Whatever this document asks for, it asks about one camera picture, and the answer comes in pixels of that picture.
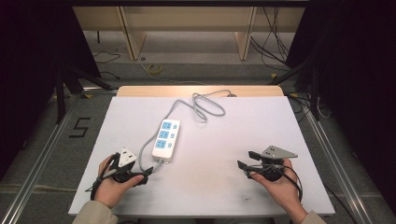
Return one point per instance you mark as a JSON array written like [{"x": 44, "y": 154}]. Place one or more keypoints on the black metal stand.
[
  {"x": 314, "y": 93},
  {"x": 60, "y": 93}
]

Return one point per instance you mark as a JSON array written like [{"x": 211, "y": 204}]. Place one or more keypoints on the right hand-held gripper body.
[{"x": 277, "y": 153}]

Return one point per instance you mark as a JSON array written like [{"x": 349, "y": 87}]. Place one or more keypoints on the light wooden bench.
[{"x": 186, "y": 18}]

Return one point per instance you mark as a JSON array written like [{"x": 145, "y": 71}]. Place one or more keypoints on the white table board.
[{"x": 211, "y": 174}]

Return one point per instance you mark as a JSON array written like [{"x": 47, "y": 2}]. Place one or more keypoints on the person's left hand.
[{"x": 109, "y": 189}]

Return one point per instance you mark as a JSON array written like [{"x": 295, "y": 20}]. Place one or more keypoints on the person's right hand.
[{"x": 285, "y": 191}]

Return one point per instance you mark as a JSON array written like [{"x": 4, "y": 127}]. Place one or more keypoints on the white and blue power strip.
[{"x": 166, "y": 140}]

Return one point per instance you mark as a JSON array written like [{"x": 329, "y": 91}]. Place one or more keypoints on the aluminium floor rail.
[
  {"x": 339, "y": 168},
  {"x": 34, "y": 168}
]

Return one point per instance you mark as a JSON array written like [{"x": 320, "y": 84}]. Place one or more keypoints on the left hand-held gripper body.
[{"x": 127, "y": 157}]

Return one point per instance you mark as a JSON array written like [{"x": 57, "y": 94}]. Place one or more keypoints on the black curtain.
[
  {"x": 358, "y": 77},
  {"x": 28, "y": 62}
]

